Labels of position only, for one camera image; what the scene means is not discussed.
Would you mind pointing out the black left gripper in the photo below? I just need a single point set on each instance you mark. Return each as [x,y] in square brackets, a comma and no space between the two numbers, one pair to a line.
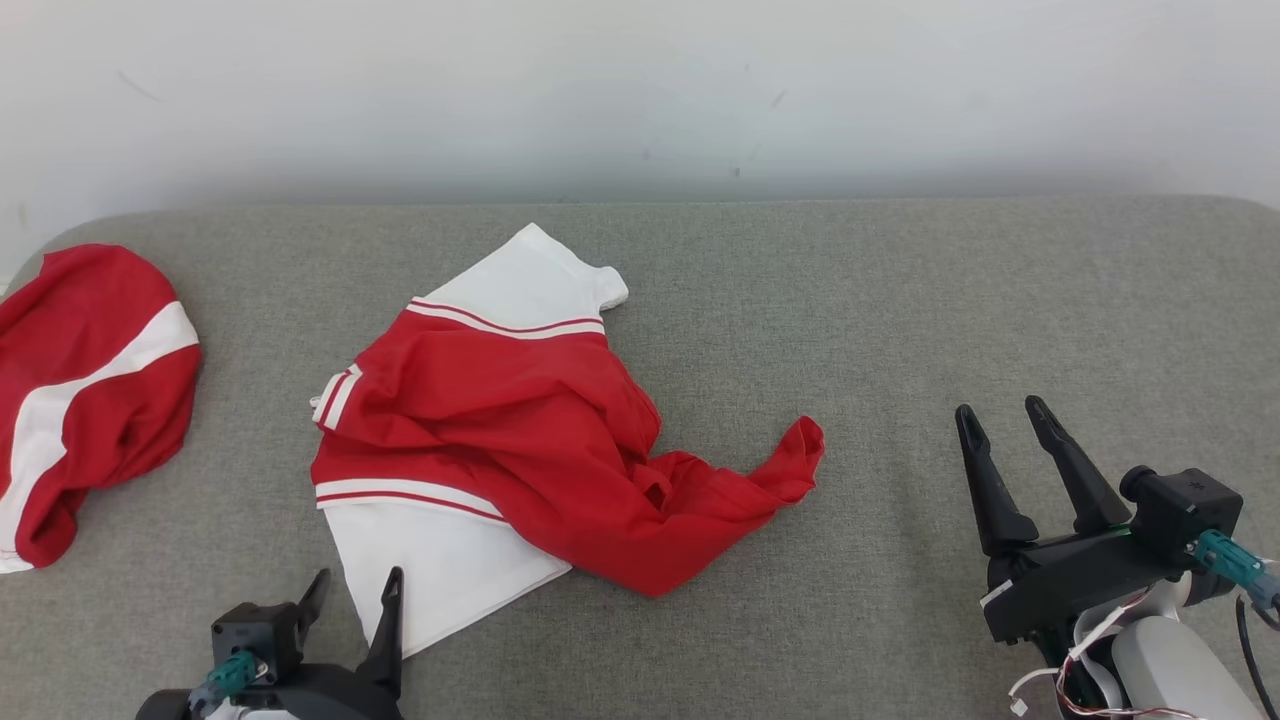
[330,700]

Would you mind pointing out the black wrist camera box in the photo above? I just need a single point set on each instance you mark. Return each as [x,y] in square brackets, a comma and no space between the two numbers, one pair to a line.
[1190,505]
[250,635]

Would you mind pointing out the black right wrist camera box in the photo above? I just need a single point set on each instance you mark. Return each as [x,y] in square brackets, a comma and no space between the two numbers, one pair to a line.
[1190,505]

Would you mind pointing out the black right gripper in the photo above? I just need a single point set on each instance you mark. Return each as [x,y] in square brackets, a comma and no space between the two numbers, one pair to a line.
[1060,585]

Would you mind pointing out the teal camera connector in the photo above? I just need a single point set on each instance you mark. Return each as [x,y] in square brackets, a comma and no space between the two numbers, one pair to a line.
[1235,562]
[228,678]

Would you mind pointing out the teal right camera connector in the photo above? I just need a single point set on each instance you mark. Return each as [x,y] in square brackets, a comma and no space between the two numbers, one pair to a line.
[1235,562]

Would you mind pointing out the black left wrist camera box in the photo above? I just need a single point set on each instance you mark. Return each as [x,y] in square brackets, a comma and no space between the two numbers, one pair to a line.
[250,635]

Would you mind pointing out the teal left camera connector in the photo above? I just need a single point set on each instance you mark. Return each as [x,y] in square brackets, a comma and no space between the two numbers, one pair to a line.
[228,678]

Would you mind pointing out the red shorts with white stripe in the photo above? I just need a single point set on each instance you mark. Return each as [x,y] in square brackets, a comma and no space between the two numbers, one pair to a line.
[90,300]

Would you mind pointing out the red jersey with black number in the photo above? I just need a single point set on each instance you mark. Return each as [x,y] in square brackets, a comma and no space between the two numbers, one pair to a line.
[500,420]

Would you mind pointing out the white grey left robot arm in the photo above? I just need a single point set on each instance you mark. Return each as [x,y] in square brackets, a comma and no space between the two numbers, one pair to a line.
[155,706]

